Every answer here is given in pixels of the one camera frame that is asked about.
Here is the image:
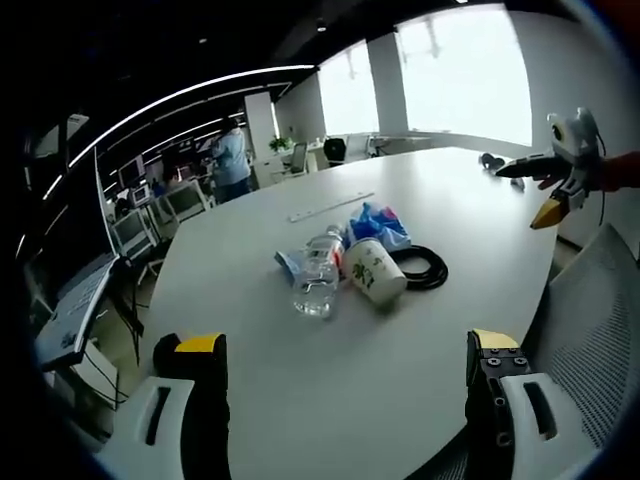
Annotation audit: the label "white table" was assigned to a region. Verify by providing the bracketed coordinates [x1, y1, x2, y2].
[147, 146, 560, 480]

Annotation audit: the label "white mesh office chair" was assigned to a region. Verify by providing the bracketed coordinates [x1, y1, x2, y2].
[163, 180, 215, 224]
[288, 141, 309, 176]
[108, 208, 157, 261]

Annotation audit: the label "black office chair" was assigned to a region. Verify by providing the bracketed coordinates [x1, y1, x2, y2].
[322, 136, 348, 167]

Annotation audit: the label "small blue packet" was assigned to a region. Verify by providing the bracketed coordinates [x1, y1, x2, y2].
[273, 248, 309, 282]

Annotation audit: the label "clear plastic water bottle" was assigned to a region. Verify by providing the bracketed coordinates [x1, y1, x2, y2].
[292, 224, 347, 320]

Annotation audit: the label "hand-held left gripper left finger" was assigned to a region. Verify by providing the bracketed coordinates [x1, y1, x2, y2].
[92, 331, 232, 480]

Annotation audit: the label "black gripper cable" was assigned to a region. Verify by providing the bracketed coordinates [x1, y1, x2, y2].
[593, 122, 609, 226]

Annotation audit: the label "blue and white plastic bag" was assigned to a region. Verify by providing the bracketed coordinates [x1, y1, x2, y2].
[344, 201, 414, 251]

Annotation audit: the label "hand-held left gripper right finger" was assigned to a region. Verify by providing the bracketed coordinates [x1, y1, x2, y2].
[465, 328, 604, 480]

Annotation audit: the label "black cable bundle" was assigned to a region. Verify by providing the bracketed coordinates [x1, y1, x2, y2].
[112, 257, 147, 361]

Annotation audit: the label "white side desk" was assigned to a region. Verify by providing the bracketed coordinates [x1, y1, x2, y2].
[33, 252, 124, 374]

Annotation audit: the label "grey mesh office chair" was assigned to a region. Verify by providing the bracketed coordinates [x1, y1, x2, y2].
[419, 222, 636, 480]

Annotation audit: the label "white paper cup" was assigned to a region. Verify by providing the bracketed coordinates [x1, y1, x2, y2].
[342, 238, 409, 306]

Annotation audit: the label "dark headphones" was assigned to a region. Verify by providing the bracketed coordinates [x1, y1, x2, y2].
[478, 152, 509, 172]

